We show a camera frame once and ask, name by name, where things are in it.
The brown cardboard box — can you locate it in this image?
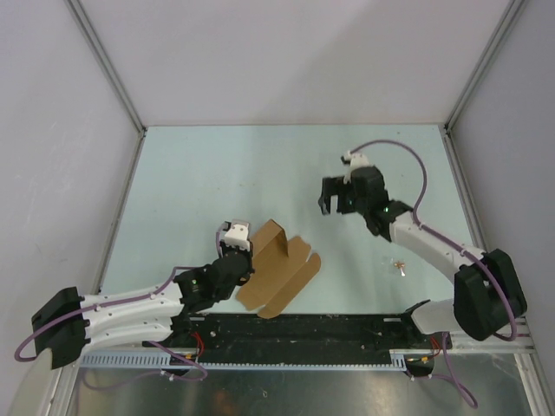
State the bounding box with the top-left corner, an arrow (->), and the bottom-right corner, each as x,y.
236,219 -> 322,320

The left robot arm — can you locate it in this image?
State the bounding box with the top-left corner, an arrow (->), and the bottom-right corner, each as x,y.
31,240 -> 254,368

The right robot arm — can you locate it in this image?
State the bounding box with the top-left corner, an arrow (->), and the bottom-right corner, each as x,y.
318,166 -> 527,348

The small copper debris piece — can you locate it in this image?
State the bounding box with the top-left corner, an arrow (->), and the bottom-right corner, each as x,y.
393,261 -> 407,276

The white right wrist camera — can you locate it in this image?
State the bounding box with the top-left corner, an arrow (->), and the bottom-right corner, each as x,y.
341,151 -> 370,184

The grey slotted cable duct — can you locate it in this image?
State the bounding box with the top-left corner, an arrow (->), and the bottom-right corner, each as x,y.
80,348 -> 410,372

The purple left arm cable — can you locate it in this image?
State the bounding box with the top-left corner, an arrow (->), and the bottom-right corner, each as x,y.
14,221 -> 209,390

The right aluminium corner post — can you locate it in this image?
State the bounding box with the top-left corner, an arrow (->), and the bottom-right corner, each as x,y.
443,0 -> 529,132

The aluminium corner post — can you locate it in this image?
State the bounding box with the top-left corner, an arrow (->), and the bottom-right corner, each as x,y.
63,0 -> 146,135
443,0 -> 529,132

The left aluminium corner post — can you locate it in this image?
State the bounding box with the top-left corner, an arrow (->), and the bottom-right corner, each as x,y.
63,0 -> 146,135

